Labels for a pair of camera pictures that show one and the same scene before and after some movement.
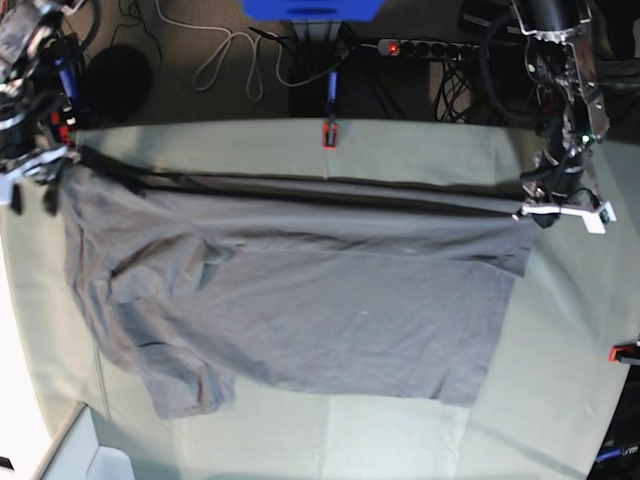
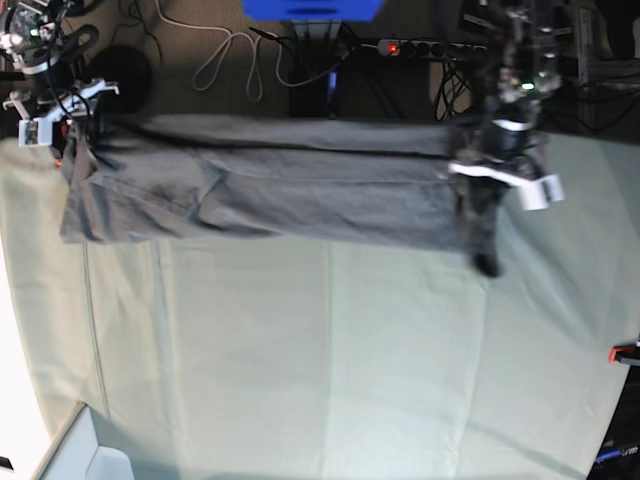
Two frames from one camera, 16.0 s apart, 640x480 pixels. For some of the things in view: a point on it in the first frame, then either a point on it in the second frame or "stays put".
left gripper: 38,170 to 62,104
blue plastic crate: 312,10 stays put
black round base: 116,84 stays put
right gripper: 545,207 to 518,168
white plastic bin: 77,454 stays put
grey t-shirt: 382,287 to 342,182
